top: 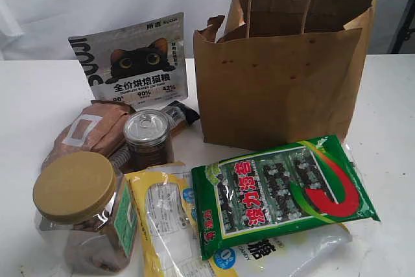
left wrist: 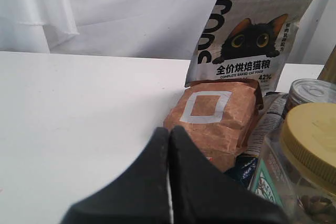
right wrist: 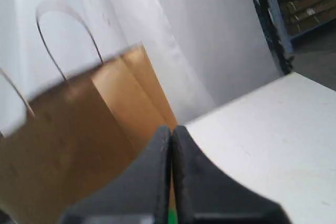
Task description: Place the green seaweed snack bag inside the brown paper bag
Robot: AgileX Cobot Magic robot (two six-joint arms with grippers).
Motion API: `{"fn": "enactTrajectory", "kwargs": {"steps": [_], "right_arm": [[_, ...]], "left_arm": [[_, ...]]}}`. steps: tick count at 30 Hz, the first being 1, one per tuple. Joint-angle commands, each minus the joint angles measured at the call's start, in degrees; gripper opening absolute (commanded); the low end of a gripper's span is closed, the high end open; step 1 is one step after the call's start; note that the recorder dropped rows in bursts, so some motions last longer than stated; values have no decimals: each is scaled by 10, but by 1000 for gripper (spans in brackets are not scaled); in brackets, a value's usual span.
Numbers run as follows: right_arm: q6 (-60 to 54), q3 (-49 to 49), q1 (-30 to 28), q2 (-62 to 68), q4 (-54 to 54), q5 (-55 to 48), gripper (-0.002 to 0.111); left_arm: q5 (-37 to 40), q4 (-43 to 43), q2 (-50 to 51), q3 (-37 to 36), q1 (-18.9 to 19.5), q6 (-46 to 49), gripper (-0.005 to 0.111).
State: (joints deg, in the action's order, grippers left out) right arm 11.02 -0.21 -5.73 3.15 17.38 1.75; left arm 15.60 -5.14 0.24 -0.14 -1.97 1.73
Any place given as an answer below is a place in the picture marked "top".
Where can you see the green seaweed snack package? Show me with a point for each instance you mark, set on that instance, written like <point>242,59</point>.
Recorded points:
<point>280,191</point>

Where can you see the white cotton candy sugar bag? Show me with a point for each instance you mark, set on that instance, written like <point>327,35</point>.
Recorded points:
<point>171,247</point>

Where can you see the brown paper bag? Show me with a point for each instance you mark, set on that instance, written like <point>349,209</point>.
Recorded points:
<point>273,72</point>

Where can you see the black and orange snack bar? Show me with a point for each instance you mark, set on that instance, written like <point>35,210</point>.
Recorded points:
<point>179,116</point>

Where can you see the clear can with pull-tab lid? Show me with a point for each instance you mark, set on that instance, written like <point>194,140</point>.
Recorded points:
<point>148,138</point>

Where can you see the cat food pouch black cat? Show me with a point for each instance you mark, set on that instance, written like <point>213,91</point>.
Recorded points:
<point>141,65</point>

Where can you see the brown paper-wrapped package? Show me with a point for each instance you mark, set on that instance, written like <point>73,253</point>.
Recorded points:
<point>98,128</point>

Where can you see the plastic jar with gold lid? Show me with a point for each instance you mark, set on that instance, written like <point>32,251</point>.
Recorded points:
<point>86,213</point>

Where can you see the black stand in background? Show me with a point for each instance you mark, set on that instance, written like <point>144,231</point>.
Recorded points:
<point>403,37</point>

